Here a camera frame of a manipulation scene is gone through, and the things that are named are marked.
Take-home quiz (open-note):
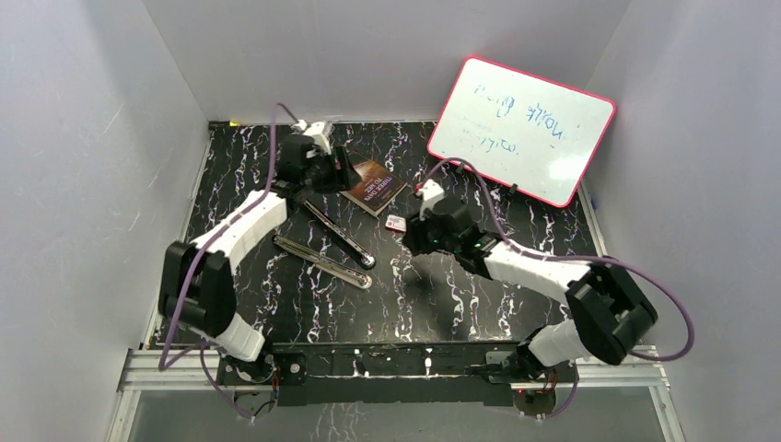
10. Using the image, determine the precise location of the purple cable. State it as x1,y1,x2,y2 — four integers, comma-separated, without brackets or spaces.
414,157,696,422
158,102,303,422

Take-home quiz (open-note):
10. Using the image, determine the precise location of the dark paperback book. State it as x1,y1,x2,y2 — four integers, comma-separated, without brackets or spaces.
341,157,407,217

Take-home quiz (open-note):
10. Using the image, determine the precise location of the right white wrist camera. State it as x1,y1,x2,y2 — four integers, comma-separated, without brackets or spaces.
414,179,445,220

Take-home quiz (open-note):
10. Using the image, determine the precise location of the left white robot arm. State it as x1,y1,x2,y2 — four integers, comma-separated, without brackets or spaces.
157,134,360,383

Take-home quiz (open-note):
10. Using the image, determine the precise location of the beige stapler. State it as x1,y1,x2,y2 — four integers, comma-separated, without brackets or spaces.
272,235,373,290

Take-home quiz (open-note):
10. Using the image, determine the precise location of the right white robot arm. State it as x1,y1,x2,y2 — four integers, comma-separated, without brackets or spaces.
402,197,658,383

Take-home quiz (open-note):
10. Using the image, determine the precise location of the pink framed whiteboard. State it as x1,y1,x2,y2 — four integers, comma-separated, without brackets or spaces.
427,57,616,208

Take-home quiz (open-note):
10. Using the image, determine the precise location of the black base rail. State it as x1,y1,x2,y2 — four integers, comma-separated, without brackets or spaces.
216,341,575,407

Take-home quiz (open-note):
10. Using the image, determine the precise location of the black stapler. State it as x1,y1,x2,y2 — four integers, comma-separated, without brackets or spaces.
302,200,377,270

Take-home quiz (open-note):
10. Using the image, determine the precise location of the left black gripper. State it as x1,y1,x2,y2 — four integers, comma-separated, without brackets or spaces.
300,146,360,195

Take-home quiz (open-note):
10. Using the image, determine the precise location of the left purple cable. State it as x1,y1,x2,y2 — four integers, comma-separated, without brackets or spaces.
158,102,303,422

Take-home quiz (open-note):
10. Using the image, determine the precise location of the red white staple box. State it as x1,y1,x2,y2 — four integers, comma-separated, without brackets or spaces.
385,215,407,234

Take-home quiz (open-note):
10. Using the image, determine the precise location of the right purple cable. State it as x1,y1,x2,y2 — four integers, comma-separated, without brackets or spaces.
414,157,696,422

